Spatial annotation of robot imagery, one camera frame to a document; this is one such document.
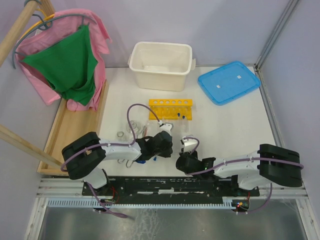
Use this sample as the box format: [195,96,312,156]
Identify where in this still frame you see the pink shirt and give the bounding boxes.
[15,8,110,111]

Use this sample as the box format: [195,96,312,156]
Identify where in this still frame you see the grey slotted cable duct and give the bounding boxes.
[46,197,236,210]

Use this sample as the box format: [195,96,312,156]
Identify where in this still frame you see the grey clothes hanger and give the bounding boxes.
[11,13,96,69]

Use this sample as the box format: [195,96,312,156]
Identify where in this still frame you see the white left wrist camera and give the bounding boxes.
[158,121,174,134]

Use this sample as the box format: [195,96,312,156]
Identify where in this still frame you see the yellow test tube rack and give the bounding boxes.
[148,98,193,121]

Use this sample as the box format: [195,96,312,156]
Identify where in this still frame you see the small glass beaker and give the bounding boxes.
[116,131,127,142]

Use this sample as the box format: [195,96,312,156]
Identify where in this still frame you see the yellow clothes hanger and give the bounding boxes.
[19,8,55,40]

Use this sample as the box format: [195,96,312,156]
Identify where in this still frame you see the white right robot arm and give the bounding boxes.
[176,143,304,196]

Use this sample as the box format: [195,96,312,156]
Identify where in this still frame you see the blue plastic bin lid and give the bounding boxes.
[197,61,261,106]

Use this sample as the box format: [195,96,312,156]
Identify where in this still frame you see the white plastic storage bin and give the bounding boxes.
[128,41,196,92]

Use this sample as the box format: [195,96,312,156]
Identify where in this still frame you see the small green circuit board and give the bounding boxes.
[236,200,250,211]

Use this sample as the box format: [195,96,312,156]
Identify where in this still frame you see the green shirt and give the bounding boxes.
[20,25,98,105]

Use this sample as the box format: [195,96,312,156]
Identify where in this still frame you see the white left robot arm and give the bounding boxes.
[61,131,173,195]

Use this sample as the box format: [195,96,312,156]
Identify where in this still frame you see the aluminium frame post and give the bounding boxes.
[255,0,301,71]

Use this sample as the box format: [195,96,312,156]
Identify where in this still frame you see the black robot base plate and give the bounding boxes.
[95,176,260,205]

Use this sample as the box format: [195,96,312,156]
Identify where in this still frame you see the small glass flask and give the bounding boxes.
[126,120,142,135]

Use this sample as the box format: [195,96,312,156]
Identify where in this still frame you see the metal crucible tongs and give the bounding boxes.
[117,125,146,168]

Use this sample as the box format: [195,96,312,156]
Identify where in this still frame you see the wooden clothes rack frame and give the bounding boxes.
[0,0,109,176]

